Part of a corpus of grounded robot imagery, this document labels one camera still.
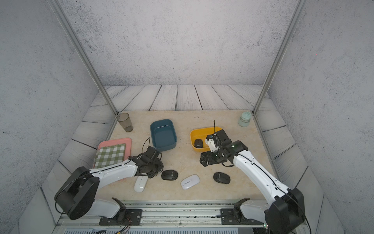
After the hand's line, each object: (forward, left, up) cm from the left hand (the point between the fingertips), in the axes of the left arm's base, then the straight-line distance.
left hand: (167, 169), depth 88 cm
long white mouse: (-8, +14, 0) cm, 16 cm away
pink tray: (+14, +28, -3) cm, 31 cm away
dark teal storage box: (+26, +4, 0) cm, 26 cm away
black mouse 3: (+17, -20, +1) cm, 26 cm away
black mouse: (-3, -2, 0) cm, 4 cm away
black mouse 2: (-6, -32, 0) cm, 32 cm away
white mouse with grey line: (-8, -14, 0) cm, 16 cm away
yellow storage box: (+26, -20, -3) cm, 33 cm away
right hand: (-1, -23, +13) cm, 27 cm away
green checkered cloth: (+11, +38, -1) cm, 40 cm away
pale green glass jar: (+33, -54, +5) cm, 63 cm away
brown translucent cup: (+30, +30, +11) cm, 44 cm away
